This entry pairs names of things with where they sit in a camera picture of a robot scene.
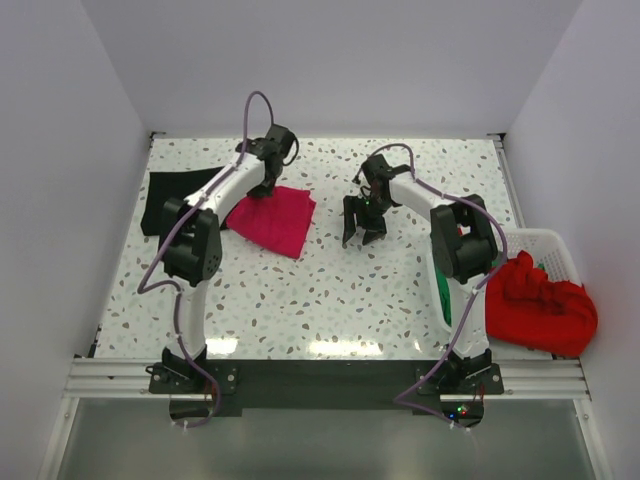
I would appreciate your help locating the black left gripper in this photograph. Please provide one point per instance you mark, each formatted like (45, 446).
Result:
(262, 191)

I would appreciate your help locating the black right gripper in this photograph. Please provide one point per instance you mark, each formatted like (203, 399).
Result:
(375, 230)

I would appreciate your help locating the magenta t shirt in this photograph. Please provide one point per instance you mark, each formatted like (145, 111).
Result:
(278, 223)

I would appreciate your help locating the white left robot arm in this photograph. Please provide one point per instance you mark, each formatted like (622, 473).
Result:
(191, 245)

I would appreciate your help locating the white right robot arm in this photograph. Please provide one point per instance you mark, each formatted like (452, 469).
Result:
(462, 245)

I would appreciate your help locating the green t shirt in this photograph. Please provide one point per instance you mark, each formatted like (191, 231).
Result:
(441, 293)

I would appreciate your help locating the red t shirt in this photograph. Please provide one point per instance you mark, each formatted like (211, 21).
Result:
(525, 308)

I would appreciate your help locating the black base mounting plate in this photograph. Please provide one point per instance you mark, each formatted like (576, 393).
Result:
(228, 388)

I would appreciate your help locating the white plastic laundry basket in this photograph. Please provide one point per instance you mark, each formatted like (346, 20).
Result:
(469, 336)

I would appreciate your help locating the aluminium frame rail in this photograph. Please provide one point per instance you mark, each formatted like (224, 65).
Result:
(123, 378)

